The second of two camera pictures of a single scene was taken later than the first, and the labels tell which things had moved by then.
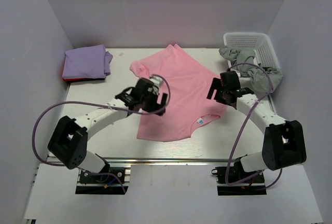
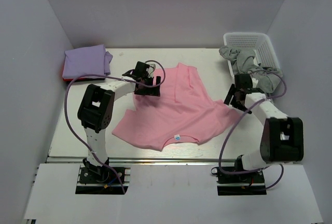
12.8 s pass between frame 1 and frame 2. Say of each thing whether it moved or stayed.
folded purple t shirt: stayed
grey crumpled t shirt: stayed
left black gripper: moved
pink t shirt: moved
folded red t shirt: stayed
